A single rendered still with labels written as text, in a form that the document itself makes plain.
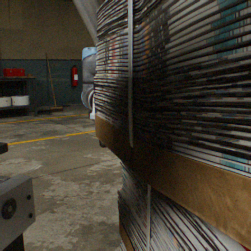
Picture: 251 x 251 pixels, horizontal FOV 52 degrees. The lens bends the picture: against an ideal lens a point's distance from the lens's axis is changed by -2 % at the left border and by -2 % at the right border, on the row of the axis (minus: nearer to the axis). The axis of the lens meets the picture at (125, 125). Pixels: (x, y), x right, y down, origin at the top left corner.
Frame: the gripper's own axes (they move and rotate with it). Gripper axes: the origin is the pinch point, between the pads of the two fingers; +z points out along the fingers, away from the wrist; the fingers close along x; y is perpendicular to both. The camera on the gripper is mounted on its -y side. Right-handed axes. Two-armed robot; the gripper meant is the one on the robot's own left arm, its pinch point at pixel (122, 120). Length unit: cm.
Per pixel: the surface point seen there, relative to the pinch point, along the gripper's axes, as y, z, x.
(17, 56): 51, -634, -67
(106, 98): 6.1, 13.9, -6.9
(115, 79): 9.1, 18.9, -6.8
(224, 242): -3.0, 39.1, -3.6
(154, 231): -11.8, 23.7, -2.5
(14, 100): -47, -569, -75
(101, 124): 1.4, 10.7, -7.0
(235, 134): 6.4, 41.7, -5.9
